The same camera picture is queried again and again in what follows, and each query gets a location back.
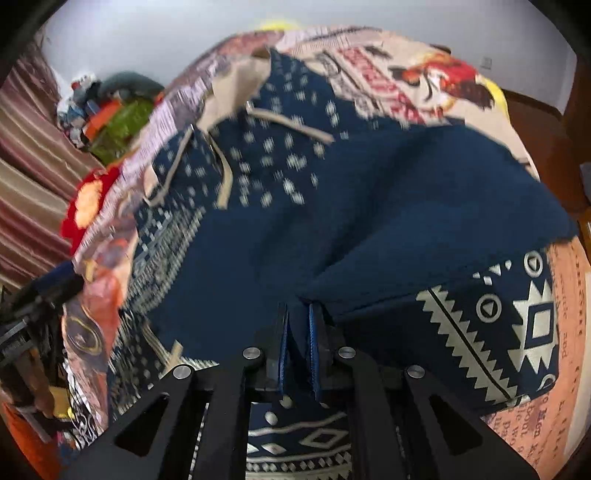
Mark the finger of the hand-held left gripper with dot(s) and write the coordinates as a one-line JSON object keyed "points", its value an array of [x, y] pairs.
{"points": [[51, 288]]}

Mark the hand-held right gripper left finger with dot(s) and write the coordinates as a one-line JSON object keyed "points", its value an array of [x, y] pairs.
{"points": [[282, 350]]}

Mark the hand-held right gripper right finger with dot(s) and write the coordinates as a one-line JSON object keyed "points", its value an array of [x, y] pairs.
{"points": [[316, 350]]}

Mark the navy patterned garment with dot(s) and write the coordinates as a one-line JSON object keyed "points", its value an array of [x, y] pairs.
{"points": [[369, 207]]}

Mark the person's left hand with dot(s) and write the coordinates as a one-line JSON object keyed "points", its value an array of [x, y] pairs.
{"points": [[41, 387]]}

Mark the red plush toy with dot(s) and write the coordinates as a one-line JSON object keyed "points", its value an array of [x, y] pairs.
{"points": [[87, 203]]}

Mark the striped curtain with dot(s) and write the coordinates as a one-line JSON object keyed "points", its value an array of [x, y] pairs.
{"points": [[32, 175]]}

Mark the green plush toy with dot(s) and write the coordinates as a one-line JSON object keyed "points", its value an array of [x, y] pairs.
{"points": [[122, 124]]}

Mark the pile of assorted toys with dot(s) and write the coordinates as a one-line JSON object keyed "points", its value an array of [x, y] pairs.
{"points": [[81, 110]]}

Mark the grey plush toy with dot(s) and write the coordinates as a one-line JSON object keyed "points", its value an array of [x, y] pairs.
{"points": [[131, 83]]}

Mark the newspaper print bedsheet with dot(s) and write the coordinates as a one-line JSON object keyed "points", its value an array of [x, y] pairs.
{"points": [[415, 60]]}

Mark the yellow cloth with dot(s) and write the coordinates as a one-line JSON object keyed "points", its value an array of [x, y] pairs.
{"points": [[277, 23], [497, 99]]}

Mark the brown wooden furniture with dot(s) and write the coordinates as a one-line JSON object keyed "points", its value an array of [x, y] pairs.
{"points": [[549, 134]]}

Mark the white wall socket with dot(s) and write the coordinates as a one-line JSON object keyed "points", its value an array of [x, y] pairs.
{"points": [[485, 60]]}

